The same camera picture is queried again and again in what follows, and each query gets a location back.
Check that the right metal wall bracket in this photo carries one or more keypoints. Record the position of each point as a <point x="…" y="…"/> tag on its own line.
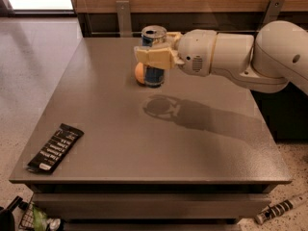
<point x="271" y="12"/>

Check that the black object on floor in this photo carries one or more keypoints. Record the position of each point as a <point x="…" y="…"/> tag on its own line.
<point x="6" y="215"/>

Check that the red bull can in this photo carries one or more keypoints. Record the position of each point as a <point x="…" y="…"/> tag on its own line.
<point x="153" y="37"/>

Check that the black rxbar chocolate wrapper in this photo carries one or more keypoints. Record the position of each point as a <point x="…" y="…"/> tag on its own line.
<point x="54" y="151"/>

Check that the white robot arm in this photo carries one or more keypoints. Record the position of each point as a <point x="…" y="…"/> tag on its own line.
<point x="267" y="62"/>

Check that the left metal wall bracket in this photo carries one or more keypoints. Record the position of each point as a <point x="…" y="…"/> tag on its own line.
<point x="124" y="18"/>

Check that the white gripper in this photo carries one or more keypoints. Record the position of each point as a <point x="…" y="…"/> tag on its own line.
<point x="194" y="51"/>

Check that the metal wall bracket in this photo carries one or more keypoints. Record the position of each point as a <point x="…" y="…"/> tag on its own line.
<point x="271" y="12"/>
<point x="124" y="18"/>

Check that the horizontal metal rail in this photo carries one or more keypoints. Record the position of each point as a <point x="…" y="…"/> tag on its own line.
<point x="115" y="33"/>

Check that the orange fruit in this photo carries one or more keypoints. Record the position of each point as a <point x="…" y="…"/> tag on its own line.
<point x="139" y="73"/>

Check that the black white striped tool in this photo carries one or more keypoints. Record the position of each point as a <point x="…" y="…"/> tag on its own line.
<point x="281" y="208"/>

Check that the wire basket with green bag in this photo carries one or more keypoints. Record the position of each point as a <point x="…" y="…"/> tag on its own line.
<point x="34" y="219"/>

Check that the grey table drawer front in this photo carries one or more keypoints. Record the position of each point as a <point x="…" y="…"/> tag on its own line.
<point x="151" y="206"/>

